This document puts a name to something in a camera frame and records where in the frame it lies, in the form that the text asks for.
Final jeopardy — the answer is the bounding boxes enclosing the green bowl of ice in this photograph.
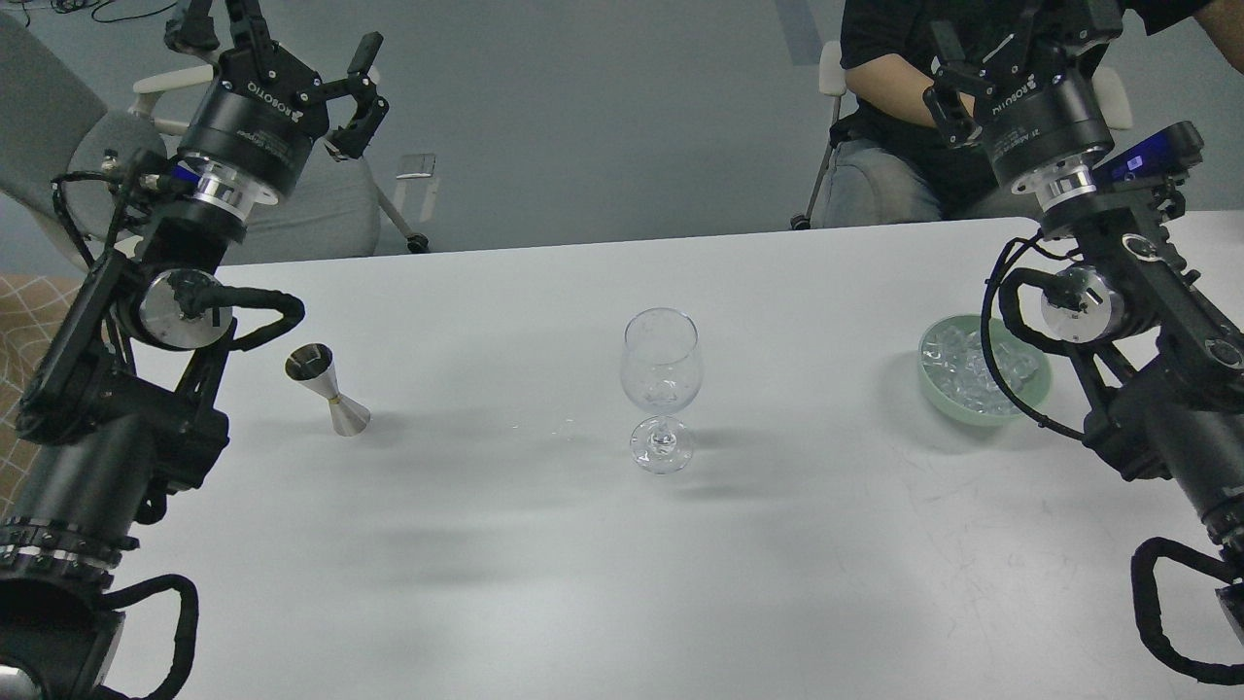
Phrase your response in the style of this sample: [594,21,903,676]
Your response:
[916,315,1052,426]

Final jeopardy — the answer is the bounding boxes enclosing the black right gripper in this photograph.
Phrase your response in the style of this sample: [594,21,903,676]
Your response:
[923,1,1123,188]

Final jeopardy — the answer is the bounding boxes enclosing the grey office chair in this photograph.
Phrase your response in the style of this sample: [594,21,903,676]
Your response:
[1,14,430,267]

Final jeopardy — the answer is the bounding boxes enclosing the steel cocktail jigger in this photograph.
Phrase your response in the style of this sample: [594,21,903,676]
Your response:
[284,344,369,436]

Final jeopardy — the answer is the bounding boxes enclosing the person in black shirt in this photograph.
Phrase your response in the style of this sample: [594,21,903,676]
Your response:
[814,0,1244,229]

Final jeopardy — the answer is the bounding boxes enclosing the beige checkered cushion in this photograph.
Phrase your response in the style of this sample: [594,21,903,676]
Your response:
[1,274,81,507]

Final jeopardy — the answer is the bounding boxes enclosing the grey chair under person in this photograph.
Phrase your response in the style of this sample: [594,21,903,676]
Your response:
[789,41,1135,230]

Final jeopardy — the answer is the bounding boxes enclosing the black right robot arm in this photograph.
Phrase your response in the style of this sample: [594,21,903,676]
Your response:
[924,1,1243,685]

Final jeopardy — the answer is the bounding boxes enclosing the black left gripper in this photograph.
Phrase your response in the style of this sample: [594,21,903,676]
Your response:
[164,1,391,204]

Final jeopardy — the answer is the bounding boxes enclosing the black floor cables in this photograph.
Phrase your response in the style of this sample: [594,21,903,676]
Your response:
[0,0,180,29]

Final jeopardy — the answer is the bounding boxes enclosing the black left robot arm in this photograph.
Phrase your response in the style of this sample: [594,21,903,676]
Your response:
[2,1,391,699]

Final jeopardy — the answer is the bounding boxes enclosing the clear wine glass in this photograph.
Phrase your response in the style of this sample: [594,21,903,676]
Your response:
[620,307,704,475]

